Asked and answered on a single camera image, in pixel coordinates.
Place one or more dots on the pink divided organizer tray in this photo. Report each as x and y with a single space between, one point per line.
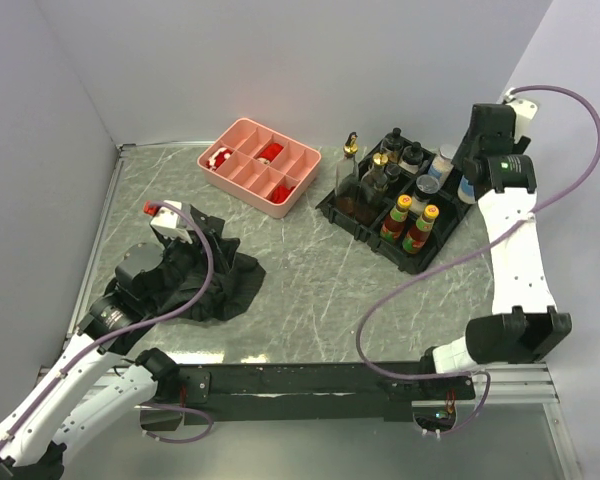
252 182

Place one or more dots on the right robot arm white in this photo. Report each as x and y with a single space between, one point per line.
524 325

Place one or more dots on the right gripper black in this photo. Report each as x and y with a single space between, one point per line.
463 148

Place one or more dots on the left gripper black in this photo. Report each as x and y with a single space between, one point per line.
202 264

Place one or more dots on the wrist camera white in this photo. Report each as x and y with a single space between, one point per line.
525 111
166 224

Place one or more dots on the blue label jar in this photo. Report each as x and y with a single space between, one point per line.
465 191

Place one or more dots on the black compartment bin rack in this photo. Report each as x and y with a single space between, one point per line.
452 212

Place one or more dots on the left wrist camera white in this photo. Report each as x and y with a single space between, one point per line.
166 224

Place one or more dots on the red santa sock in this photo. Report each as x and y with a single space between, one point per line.
269 153
216 159

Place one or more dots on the red santa sock middle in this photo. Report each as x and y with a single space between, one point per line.
269 153

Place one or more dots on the sauce bottle yellow cap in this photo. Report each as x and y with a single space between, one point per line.
420 231
395 220

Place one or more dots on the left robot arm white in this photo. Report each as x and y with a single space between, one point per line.
48 404

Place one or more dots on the aluminium rail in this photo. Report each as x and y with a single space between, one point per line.
521 384

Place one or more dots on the black cloth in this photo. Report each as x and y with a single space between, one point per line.
236 281

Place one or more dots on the black base beam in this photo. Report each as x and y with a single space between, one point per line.
292 391

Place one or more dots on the white salt bottle black cap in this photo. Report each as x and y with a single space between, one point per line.
412 158

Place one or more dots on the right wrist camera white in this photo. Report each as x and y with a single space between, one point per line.
525 111

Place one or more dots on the red santa sock left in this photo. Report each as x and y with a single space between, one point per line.
216 159

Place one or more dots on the glass oil bottle gold spout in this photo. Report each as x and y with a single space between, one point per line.
371 191

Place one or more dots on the clear lid seasoning jar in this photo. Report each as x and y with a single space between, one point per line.
426 186

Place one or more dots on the brown spice bottle black cap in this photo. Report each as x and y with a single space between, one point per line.
392 145

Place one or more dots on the blue label white granule bottle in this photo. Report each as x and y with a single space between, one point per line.
442 166

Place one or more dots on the red sock front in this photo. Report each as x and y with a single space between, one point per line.
280 194

